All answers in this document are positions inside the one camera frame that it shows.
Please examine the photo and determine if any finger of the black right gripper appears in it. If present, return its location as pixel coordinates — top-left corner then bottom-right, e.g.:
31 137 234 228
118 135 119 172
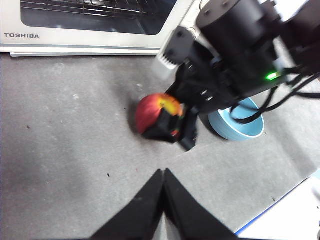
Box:
142 107 187 145
178 106 200 152

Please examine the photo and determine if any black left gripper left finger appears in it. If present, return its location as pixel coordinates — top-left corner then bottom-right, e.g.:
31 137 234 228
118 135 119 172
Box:
88 169 165 240

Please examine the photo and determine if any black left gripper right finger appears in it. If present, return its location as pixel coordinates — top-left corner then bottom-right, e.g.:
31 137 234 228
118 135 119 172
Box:
163 168 238 240

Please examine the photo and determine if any red yellow apple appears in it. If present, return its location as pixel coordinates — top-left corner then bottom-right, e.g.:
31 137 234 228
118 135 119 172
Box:
134 92 187 137

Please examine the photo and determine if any blue ribbed bowl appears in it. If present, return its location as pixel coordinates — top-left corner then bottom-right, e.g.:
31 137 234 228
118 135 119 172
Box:
207 97 266 142

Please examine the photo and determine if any glass-window oven door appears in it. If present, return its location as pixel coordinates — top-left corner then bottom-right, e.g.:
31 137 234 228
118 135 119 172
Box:
0 0 195 51

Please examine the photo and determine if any cream Toshiba toaster oven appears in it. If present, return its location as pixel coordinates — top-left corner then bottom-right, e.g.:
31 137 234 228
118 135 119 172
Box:
0 0 201 59

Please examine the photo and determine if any pale grey right wrist camera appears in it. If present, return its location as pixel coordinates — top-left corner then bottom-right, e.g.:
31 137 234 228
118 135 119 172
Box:
151 53 179 79

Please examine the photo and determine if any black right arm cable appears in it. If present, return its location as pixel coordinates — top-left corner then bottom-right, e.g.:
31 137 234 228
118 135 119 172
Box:
229 67 320 125

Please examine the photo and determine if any metal wire oven rack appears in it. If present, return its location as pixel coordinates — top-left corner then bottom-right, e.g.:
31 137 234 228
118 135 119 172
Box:
21 0 153 16

